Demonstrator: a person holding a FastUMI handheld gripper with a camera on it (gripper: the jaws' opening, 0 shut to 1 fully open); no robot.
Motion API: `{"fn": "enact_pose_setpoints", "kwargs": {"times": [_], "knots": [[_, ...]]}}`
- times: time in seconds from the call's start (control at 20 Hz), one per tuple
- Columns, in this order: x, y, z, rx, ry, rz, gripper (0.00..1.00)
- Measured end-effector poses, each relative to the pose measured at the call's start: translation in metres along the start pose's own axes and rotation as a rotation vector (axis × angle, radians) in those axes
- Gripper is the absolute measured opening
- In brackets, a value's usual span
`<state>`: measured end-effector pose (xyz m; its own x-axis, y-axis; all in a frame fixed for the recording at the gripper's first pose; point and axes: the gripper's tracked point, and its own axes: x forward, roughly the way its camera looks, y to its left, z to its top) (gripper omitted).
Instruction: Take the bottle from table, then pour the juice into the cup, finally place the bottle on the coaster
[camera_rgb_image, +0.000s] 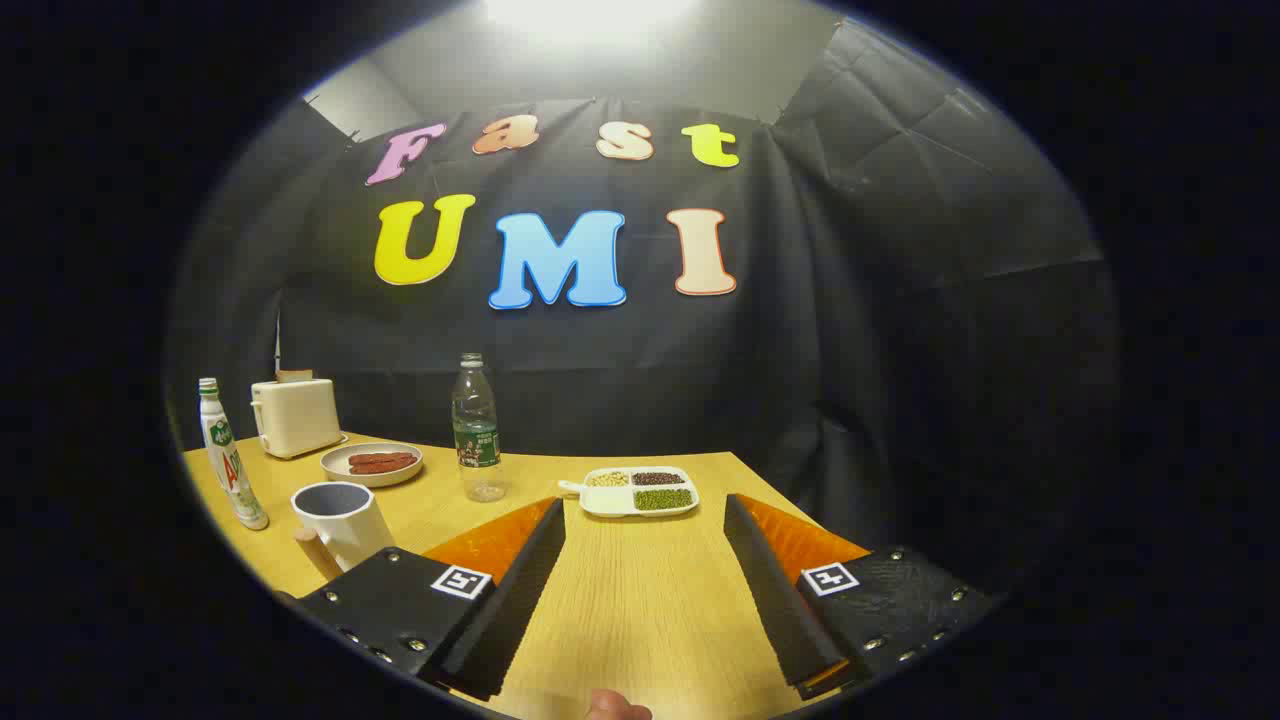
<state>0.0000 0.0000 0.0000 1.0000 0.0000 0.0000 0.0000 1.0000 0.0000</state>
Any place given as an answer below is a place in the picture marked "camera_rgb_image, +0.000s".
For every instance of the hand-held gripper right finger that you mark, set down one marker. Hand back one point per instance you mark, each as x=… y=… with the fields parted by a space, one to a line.
x=780 y=600

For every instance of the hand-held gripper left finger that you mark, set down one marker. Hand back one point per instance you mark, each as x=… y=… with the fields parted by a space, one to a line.
x=520 y=600

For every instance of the white juice bottle green collar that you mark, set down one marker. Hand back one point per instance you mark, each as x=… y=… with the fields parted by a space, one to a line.
x=232 y=470

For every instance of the clear plastic water bottle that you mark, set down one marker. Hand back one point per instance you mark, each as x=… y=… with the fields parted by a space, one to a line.
x=478 y=440

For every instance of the wooden table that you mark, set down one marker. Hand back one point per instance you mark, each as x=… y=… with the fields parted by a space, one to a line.
x=640 y=600

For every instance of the white divided dish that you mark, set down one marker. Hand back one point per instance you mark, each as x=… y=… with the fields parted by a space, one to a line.
x=605 y=503

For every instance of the pile of pale beans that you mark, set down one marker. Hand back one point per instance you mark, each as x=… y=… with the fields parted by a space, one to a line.
x=608 y=480

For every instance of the pile of green beans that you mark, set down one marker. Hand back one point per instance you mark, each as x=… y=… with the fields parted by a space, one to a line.
x=663 y=499

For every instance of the pile of dark beans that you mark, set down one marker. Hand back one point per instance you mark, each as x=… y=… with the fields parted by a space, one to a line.
x=658 y=479

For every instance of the red meat strip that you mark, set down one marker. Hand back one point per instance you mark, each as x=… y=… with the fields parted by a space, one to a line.
x=382 y=458
x=380 y=469

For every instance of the white round plate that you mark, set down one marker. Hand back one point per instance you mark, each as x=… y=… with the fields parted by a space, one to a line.
x=335 y=463

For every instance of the black backdrop cloth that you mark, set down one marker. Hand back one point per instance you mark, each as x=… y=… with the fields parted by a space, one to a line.
x=600 y=370

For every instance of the cream toaster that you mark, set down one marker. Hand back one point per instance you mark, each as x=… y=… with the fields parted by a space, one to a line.
x=295 y=415

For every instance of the toast bread slice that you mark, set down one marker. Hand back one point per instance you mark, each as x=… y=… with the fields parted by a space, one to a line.
x=293 y=376

